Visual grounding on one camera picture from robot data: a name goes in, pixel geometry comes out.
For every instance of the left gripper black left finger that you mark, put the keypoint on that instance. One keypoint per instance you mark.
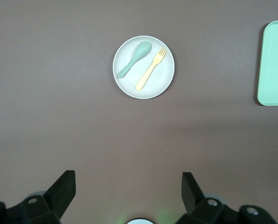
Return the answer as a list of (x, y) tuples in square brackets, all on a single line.
[(57, 193)]

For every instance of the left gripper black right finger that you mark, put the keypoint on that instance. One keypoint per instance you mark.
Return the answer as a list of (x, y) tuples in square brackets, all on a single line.
[(192, 196)]

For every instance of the round beige plate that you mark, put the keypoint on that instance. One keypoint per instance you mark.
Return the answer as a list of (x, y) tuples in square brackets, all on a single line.
[(157, 79)]

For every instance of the yellow plastic fork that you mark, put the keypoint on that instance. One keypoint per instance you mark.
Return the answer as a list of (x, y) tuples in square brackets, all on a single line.
[(150, 68)]

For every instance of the pale green plastic spoon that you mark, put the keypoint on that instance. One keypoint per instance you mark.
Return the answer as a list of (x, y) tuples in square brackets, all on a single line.
[(142, 50)]

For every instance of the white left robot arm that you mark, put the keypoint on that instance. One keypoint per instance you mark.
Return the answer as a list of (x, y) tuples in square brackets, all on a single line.
[(139, 221)]

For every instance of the light green rectangular tray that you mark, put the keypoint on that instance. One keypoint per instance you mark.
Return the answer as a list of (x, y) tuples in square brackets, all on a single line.
[(275, 63)]

